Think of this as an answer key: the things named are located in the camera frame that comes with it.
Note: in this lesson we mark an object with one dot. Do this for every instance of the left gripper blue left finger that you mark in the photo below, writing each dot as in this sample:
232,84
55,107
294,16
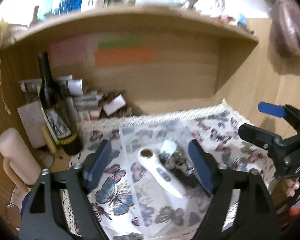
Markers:
96,163

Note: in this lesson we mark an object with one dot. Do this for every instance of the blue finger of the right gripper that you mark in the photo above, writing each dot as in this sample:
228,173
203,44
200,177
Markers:
271,109

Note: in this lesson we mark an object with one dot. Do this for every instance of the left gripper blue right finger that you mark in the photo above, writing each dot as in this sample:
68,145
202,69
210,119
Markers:
204,165

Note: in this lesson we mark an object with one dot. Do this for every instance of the white handheld massager device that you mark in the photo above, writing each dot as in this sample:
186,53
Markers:
150,161

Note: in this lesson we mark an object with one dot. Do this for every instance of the person's hand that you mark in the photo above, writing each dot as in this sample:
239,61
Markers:
291,185

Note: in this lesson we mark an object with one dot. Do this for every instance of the butterfly print lace tablecloth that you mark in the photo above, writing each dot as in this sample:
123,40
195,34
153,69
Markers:
216,130

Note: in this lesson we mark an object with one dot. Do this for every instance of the small white cardboard box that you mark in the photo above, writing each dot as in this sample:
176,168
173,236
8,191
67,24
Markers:
116,104

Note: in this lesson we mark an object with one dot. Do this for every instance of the dark wine bottle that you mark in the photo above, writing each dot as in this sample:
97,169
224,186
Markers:
56,112

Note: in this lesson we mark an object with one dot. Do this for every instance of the white flat box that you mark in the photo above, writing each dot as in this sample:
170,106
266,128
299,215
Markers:
32,119

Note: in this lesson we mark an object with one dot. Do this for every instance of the stack of books and papers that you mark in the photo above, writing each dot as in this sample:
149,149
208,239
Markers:
84,104

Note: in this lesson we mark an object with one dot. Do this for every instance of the pink hanging fabric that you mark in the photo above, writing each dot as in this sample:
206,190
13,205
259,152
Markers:
285,28

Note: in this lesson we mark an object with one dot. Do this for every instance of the cream pillar candle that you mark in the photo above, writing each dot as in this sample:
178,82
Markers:
22,161

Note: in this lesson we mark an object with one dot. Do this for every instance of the round eyeglasses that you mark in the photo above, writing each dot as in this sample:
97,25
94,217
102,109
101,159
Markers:
13,216

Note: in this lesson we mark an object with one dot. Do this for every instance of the orange sticky paper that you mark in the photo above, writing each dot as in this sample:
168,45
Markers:
124,56

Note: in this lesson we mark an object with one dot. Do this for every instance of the pink sticky paper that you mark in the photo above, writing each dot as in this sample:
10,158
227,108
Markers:
69,51

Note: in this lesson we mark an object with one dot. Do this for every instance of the green sticky paper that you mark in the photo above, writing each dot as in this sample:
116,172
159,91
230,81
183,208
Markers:
120,43

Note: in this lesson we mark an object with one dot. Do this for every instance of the wooden shelf board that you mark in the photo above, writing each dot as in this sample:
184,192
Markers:
127,19

